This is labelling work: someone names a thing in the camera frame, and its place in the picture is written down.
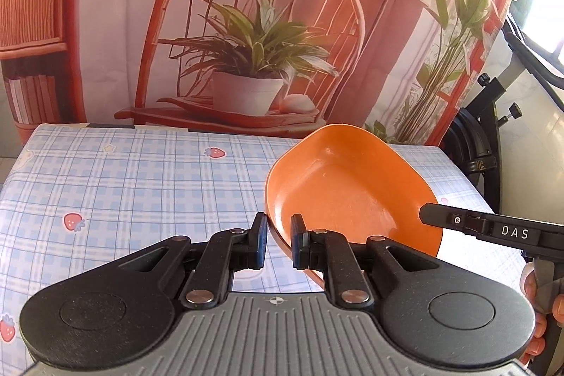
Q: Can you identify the printed room backdrop cloth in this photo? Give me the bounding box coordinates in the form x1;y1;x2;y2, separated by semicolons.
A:
0;0;529;148

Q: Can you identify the person's right hand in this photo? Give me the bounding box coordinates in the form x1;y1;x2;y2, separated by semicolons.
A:
519;261;552;358

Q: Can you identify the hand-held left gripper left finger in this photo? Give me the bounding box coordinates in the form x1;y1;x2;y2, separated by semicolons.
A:
117;212;268;310

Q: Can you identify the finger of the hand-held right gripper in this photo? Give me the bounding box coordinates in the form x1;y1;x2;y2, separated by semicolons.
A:
418;203;492;236

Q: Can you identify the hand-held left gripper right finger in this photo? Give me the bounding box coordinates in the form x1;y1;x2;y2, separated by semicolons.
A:
291;214;438;310

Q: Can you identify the blue checked tablecloth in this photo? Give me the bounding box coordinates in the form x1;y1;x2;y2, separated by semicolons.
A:
0;123;529;364

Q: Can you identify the orange bowl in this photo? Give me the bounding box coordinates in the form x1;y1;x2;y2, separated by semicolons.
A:
264;123;443;289

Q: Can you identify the black exercise bike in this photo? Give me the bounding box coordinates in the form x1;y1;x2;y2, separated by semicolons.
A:
441;17;564;222

